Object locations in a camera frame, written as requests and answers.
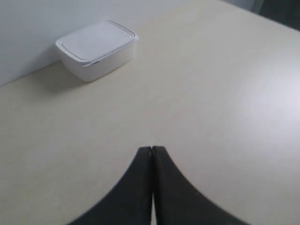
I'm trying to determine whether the white lidded plastic container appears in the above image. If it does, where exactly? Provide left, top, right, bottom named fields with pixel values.
left=55, top=20, right=139, bottom=82

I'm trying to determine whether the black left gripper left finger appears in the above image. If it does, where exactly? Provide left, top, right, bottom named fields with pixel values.
left=70, top=147, right=153, bottom=225

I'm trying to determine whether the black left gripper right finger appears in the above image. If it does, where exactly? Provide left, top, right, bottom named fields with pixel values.
left=152, top=146, right=240, bottom=225

